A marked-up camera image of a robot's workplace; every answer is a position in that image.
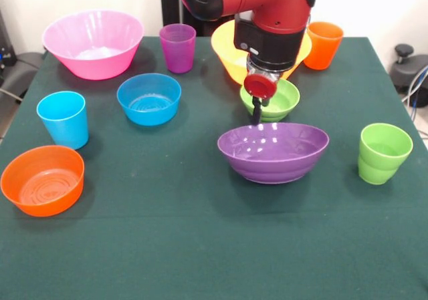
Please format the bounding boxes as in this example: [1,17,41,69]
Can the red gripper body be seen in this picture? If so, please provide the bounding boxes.
[243,73,278,100]

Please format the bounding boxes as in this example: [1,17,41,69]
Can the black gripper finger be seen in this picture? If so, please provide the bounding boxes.
[251,96,264,126]

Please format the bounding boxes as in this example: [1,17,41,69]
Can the green plastic bowl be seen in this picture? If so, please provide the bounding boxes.
[239,78,301,123]

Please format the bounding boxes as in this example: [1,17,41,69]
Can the yellow plastic bowl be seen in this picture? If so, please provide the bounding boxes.
[211,19,313,86]

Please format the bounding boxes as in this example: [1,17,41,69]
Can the purple plastic bowl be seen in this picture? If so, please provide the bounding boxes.
[217,122,330,185]

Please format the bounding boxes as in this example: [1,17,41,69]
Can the orange plastic cup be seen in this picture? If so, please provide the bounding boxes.
[303,21,344,71]

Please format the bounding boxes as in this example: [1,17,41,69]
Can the purple plastic cup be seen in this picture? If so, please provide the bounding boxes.
[158,23,197,74]

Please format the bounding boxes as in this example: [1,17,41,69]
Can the blue plastic bowl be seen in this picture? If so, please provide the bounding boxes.
[116,73,182,127]

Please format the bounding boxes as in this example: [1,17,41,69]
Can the green plastic cup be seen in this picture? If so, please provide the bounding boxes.
[357,123,414,185]

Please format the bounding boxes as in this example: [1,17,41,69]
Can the dark green tablecloth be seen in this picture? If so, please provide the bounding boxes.
[0,35,428,300]

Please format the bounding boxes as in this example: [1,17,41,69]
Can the pink plastic bowl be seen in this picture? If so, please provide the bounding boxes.
[41,9,145,81]

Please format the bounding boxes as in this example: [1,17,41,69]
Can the blue plastic cup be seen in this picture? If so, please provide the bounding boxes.
[36,91,90,150]

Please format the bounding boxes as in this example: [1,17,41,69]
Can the orange plastic bowl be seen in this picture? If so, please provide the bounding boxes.
[0,145,86,218]

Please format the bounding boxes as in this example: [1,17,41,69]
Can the grey chair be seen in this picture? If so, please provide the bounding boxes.
[0,51,44,104]

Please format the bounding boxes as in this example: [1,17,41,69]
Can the dark equipment box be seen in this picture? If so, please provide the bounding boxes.
[0,9,17,71]

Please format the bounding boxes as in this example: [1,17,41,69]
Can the blue and white cables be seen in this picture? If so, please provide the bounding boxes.
[401,64,428,120]

